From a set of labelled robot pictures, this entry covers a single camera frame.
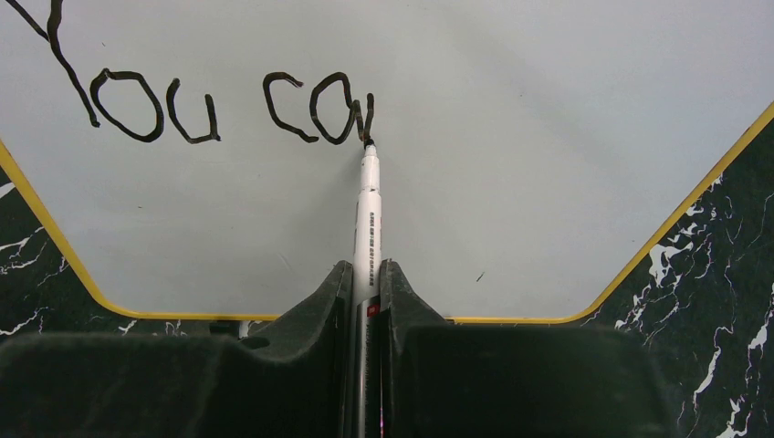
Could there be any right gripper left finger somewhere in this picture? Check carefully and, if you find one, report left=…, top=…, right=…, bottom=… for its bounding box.
left=1, top=261, right=352, bottom=437

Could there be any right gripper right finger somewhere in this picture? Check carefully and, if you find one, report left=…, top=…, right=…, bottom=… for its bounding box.
left=380, top=260, right=677, bottom=437

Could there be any white marker pen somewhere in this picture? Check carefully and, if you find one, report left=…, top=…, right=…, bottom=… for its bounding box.
left=343, top=141, right=382, bottom=437

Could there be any yellow framed whiteboard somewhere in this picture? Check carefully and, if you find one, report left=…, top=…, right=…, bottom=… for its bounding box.
left=1, top=1, right=773, bottom=320

